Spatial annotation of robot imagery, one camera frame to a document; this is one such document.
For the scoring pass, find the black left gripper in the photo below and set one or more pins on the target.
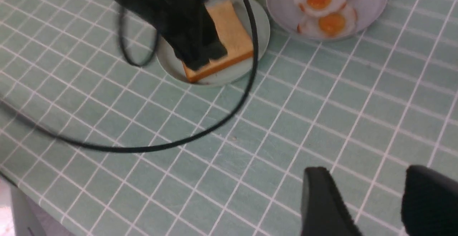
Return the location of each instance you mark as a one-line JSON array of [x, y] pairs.
[[185, 24]]

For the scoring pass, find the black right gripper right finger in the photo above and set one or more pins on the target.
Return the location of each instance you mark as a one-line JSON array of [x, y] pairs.
[[429, 203]]

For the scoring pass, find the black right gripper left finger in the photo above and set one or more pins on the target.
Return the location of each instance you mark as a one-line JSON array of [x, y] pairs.
[[323, 210]]

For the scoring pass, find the toast slice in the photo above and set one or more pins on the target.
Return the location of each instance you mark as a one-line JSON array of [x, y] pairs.
[[234, 37]]

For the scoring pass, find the pale green plate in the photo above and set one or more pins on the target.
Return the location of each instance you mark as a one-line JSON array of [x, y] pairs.
[[174, 67]]

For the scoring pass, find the grey egg plate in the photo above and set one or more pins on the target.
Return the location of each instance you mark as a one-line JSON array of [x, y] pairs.
[[287, 15]]

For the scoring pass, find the fried egg front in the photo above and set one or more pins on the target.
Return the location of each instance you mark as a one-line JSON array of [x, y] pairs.
[[334, 25]]

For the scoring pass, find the grey table leg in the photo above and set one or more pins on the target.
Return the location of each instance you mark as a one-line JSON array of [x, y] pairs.
[[26, 223]]

